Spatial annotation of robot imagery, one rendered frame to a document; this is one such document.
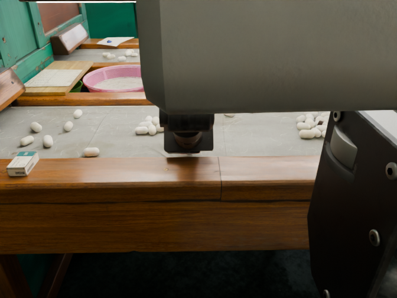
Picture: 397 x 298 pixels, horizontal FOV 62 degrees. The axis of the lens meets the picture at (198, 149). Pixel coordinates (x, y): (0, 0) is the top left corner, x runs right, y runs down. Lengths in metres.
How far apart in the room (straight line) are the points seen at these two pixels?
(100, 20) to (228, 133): 2.88
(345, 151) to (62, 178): 0.54
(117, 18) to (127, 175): 2.99
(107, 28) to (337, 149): 3.42
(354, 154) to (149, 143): 0.62
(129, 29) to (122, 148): 2.83
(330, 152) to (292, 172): 0.41
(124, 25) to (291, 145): 2.93
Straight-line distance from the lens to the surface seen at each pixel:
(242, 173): 0.65
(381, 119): 0.24
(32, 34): 1.32
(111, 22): 3.58
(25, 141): 0.87
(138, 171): 0.66
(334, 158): 0.25
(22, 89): 1.06
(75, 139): 0.86
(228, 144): 0.79
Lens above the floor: 1.13
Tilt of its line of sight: 31 degrees down
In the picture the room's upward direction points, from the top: straight up
